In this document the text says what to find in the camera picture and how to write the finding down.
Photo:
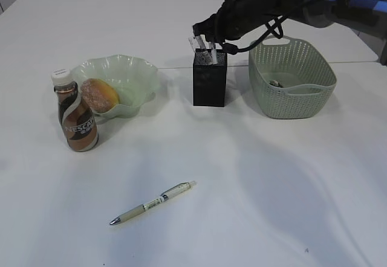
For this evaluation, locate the grey grip pen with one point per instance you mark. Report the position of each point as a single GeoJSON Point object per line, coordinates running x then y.
{"type": "Point", "coordinates": [202, 49]}

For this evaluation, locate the sugared bread bun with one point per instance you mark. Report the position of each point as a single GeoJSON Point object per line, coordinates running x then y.
{"type": "Point", "coordinates": [100, 96]}

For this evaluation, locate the black mesh pen holder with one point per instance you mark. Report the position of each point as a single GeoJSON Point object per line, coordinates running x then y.
{"type": "Point", "coordinates": [209, 81]}

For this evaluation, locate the green woven plastic basket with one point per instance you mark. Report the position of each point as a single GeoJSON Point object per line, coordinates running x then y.
{"type": "Point", "coordinates": [307, 78]}

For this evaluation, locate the blue clear grey-grip pen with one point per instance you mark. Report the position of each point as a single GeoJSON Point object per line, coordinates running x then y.
{"type": "Point", "coordinates": [213, 53]}

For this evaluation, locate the brown Nescafe coffee bottle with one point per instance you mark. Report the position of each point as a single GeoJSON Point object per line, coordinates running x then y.
{"type": "Point", "coordinates": [75, 116]}

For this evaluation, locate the green wavy glass plate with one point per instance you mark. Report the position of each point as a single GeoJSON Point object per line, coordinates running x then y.
{"type": "Point", "coordinates": [134, 79]}

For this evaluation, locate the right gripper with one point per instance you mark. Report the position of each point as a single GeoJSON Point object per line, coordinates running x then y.
{"type": "Point", "coordinates": [232, 21]}

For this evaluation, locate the beige grip pen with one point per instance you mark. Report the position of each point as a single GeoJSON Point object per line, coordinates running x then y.
{"type": "Point", "coordinates": [163, 197]}

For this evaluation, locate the paper ball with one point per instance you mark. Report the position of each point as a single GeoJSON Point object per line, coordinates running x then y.
{"type": "Point", "coordinates": [276, 83]}

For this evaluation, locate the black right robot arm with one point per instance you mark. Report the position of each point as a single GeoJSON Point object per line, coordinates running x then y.
{"type": "Point", "coordinates": [367, 16]}

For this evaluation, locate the clear plastic ruler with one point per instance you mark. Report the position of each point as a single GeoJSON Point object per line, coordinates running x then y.
{"type": "Point", "coordinates": [193, 43]}

